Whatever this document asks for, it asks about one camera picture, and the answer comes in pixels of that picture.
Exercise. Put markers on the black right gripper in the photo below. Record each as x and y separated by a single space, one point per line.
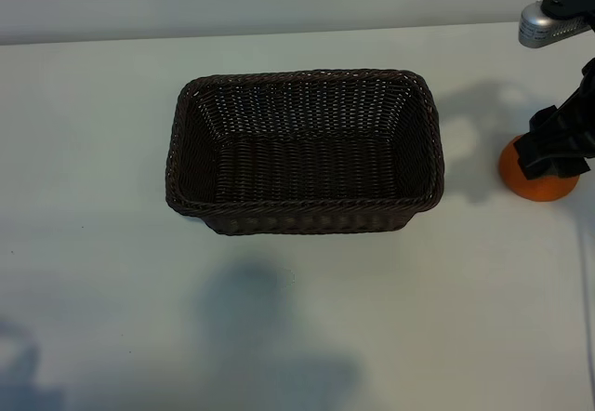
581 125

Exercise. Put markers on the black right camera bracket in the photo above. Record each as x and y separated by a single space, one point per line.
572 2

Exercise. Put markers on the dark brown wicker basket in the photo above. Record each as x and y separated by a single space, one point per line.
325 174

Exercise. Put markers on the orange fruit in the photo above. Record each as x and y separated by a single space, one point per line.
544 190

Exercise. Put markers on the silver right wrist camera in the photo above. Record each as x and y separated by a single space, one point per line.
534 30

